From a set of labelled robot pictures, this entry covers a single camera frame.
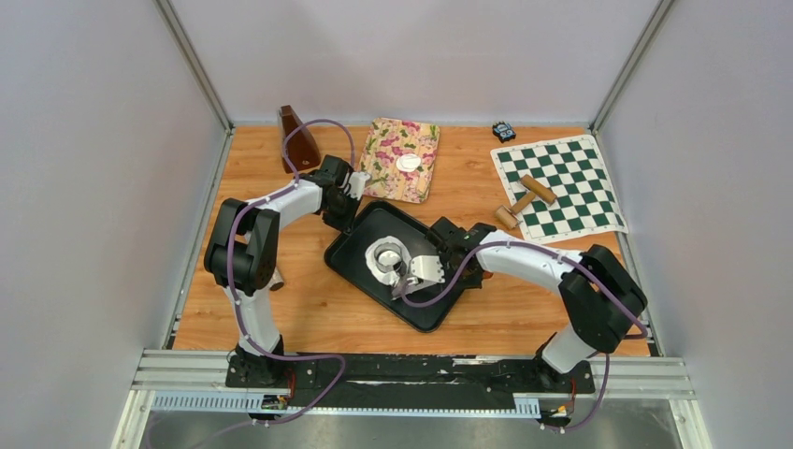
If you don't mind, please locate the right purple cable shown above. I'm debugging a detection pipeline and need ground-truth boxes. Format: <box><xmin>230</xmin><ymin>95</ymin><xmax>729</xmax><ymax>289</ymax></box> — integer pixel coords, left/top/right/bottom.
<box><xmin>399</xmin><ymin>240</ymin><xmax>649</xmax><ymax>433</ymax></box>

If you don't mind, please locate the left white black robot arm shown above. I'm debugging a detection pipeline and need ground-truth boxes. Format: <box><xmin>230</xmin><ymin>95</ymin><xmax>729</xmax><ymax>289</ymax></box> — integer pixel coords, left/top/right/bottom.
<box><xmin>204</xmin><ymin>156</ymin><xmax>369</xmax><ymax>386</ymax></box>

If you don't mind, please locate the wooden handled metal scraper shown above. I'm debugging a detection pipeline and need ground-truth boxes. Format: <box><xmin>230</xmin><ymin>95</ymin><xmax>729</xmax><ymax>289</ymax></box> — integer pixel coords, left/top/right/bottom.
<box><xmin>392</xmin><ymin>273</ymin><xmax>486</xmax><ymax>300</ymax></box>

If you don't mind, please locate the silver glitter tube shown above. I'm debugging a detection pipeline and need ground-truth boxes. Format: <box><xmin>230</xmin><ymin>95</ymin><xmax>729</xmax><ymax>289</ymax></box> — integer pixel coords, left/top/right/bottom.
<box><xmin>267</xmin><ymin>268</ymin><xmax>285</xmax><ymax>291</ymax></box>

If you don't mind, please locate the aluminium frame rail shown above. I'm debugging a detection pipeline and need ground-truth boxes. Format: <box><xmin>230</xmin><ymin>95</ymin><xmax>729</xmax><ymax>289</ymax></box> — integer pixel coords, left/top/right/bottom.
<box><xmin>112</xmin><ymin>350</ymin><xmax>711</xmax><ymax>448</ymax></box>

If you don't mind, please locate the round metal cutter ring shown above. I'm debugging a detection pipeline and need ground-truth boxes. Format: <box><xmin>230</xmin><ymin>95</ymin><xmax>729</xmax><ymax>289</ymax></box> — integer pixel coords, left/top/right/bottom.
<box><xmin>372</xmin><ymin>242</ymin><xmax>405</xmax><ymax>277</ymax></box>

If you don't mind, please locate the purple cable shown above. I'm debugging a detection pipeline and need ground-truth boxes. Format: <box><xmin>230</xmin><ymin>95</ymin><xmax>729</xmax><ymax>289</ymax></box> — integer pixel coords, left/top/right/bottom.
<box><xmin>399</xmin><ymin>240</ymin><xmax>649</xmax><ymax>433</ymax></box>
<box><xmin>225</xmin><ymin>119</ymin><xmax>358</xmax><ymax>428</ymax></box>

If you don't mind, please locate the brown wooden metronome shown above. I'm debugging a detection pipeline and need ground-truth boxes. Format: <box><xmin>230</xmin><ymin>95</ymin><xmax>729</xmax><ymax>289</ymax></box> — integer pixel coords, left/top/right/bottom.
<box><xmin>278</xmin><ymin>105</ymin><xmax>322</xmax><ymax>171</ymax></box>

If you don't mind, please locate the black baking tray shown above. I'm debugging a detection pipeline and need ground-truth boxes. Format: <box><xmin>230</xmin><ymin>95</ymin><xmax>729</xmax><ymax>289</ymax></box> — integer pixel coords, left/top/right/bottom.
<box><xmin>324</xmin><ymin>200</ymin><xmax>495</xmax><ymax>333</ymax></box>

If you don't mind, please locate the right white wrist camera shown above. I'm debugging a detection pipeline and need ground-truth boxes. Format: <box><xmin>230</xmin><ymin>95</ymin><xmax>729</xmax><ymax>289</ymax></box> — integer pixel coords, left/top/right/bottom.
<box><xmin>409</xmin><ymin>254</ymin><xmax>445</xmax><ymax>283</ymax></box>

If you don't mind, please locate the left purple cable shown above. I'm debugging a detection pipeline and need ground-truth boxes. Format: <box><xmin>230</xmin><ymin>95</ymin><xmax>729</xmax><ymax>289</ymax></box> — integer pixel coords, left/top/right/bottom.
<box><xmin>225</xmin><ymin>119</ymin><xmax>358</xmax><ymax>428</ymax></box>

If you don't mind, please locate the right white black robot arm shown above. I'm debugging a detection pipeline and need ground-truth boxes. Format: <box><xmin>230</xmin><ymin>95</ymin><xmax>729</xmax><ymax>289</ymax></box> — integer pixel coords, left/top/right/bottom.
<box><xmin>425</xmin><ymin>217</ymin><xmax>648</xmax><ymax>391</ymax></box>

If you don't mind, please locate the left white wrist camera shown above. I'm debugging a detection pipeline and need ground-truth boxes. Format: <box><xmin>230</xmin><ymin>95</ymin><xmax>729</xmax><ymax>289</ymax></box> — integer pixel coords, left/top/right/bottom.
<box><xmin>343</xmin><ymin>171</ymin><xmax>371</xmax><ymax>200</ymax></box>

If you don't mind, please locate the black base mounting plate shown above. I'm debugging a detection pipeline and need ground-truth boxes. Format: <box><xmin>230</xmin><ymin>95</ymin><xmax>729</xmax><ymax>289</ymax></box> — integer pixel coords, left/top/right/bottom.
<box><xmin>225</xmin><ymin>354</ymin><xmax>596</xmax><ymax>410</ymax></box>

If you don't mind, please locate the floral rectangular tray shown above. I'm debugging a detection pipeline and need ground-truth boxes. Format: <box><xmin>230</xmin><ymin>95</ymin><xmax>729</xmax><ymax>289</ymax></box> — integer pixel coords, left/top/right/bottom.
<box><xmin>358</xmin><ymin>118</ymin><xmax>440</xmax><ymax>204</ymax></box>

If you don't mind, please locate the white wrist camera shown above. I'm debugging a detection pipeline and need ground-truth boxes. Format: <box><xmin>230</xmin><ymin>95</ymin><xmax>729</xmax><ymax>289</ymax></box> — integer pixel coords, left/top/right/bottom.
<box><xmin>409</xmin><ymin>254</ymin><xmax>445</xmax><ymax>283</ymax></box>
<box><xmin>343</xmin><ymin>171</ymin><xmax>371</xmax><ymax>200</ymax></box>

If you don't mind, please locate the wooden pastry roller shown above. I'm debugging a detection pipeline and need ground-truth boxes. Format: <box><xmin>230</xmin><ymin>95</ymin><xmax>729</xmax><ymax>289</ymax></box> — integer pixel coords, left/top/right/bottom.
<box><xmin>494</xmin><ymin>175</ymin><xmax>557</xmax><ymax>229</ymax></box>

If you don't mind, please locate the green white chess mat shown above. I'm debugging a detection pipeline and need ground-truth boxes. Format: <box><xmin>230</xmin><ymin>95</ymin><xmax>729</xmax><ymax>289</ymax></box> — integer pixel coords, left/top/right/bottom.
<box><xmin>490</xmin><ymin>135</ymin><xmax>628</xmax><ymax>244</ymax></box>

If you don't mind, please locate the small blue black toy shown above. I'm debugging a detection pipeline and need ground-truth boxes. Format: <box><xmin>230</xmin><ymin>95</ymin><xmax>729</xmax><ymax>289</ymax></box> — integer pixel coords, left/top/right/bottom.
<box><xmin>491</xmin><ymin>121</ymin><xmax>516</xmax><ymax>143</ymax></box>

